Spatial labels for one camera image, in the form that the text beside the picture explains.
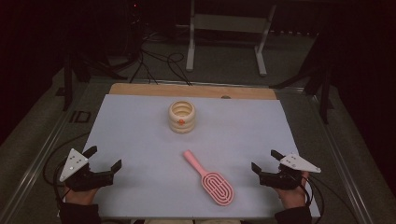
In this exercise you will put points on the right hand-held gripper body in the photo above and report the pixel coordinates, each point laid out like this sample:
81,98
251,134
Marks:
297,163

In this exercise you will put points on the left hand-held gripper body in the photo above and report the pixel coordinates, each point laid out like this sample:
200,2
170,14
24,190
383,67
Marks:
72,161

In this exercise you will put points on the pink hairbrush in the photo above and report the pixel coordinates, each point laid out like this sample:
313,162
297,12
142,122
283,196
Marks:
194,161

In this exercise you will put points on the cream ribbed cup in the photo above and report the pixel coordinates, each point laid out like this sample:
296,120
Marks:
182,127

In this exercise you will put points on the person's right hand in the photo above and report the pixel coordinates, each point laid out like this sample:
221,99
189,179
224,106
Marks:
294,197

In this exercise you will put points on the person's left hand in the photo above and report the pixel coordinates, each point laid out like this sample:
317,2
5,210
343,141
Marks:
79,197

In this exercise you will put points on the white table board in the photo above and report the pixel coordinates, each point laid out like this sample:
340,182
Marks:
140,140

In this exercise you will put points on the black tripod stand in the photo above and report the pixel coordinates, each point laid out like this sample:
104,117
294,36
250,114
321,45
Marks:
324,93
67,81

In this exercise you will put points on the wooden table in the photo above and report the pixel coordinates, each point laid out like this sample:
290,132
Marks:
193,91

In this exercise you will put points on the white metal stand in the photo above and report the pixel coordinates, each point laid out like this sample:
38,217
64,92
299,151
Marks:
229,23

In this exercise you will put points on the aluminium floor rail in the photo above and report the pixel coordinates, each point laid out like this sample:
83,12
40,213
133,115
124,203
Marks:
339,161
37,161

